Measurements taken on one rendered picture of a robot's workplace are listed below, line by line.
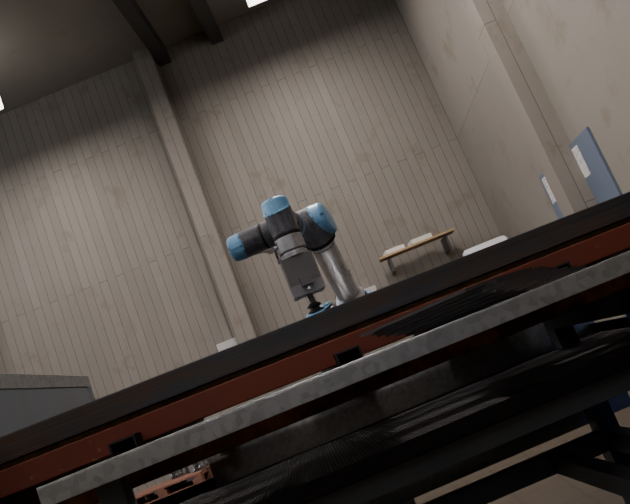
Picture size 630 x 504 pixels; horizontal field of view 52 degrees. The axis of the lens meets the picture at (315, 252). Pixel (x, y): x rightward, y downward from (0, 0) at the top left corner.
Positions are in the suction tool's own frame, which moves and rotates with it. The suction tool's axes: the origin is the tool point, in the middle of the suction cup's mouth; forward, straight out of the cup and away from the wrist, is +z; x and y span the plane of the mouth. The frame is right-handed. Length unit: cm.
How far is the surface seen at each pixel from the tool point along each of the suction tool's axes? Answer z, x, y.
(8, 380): -13, 12, -81
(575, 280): 16, -70, 31
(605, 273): 17, -70, 36
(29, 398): -8, 22, -80
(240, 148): -358, 809, 64
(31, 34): -571, 683, -163
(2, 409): -6, 4, -81
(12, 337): -212, 877, -371
